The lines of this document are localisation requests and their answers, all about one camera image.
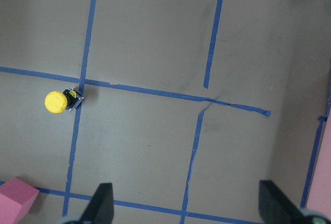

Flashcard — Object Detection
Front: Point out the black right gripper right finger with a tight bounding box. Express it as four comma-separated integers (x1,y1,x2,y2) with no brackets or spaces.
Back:
258,180,330,224

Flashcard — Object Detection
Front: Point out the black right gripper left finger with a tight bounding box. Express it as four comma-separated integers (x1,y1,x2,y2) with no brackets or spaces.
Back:
61,183,114,224

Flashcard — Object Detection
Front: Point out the yellow push button switch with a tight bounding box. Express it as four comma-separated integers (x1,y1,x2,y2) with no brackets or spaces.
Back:
44,88,84,114

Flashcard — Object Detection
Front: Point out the pink plastic bin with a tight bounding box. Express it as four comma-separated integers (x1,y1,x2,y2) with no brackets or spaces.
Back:
307,111,330,219

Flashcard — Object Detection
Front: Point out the pink foam cube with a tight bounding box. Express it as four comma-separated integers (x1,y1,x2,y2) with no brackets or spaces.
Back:
1,177,39,224

